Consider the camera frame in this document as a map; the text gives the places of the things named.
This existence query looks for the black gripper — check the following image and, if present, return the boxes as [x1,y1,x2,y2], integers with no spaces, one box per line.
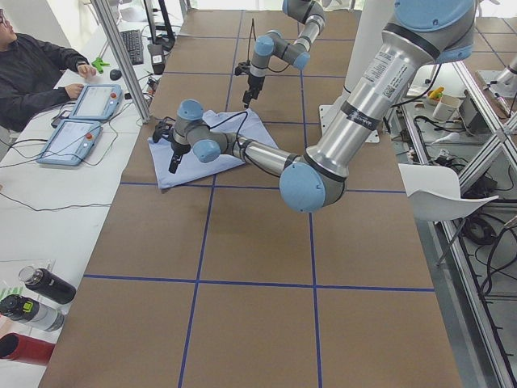
[234,60,265,108]
[152,116,190,174]

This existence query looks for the light blue striped shirt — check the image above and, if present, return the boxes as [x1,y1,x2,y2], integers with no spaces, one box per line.
[147,108,278,189]

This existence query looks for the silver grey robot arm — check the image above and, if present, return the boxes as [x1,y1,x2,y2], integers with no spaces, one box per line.
[165,1,477,213]
[234,0,326,108]

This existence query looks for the far blue teach pendant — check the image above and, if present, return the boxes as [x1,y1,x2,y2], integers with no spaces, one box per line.
[69,84,124,121]

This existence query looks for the blue teach pendant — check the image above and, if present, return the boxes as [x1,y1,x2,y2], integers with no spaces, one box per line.
[36,119,102,167]
[69,84,124,121]

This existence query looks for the black computer mouse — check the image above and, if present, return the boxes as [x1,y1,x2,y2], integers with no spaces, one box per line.
[109,69,122,81]

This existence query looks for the near blue teach pendant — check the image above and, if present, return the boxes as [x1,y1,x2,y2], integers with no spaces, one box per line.
[36,119,102,167]

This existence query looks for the green plastic toy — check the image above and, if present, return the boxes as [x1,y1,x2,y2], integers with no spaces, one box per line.
[91,57,111,74]

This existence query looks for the black keyboard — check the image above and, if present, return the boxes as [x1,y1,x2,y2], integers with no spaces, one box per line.
[120,29,144,65]

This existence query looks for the blue tape line crosswise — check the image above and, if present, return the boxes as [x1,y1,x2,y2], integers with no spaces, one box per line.
[82,274,435,293]

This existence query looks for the seated person in black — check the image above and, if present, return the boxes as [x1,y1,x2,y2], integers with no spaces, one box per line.
[1,13,97,133]

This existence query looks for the black water bottle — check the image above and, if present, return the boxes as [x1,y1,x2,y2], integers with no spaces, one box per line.
[19,266,76,305]

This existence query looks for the white plastic chair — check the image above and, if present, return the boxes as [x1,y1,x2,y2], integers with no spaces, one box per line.
[398,163,498,221]

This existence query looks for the grey black thermos bottle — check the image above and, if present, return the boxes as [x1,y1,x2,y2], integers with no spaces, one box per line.
[1,294,65,331]

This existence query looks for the red bottle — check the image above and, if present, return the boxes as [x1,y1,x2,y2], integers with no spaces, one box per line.
[1,333,55,366]

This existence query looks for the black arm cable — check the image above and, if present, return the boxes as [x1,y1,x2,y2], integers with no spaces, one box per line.
[209,111,259,162]
[250,18,292,74]

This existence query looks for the aluminium frame post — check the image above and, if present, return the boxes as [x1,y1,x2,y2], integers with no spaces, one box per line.
[91,0,150,124]

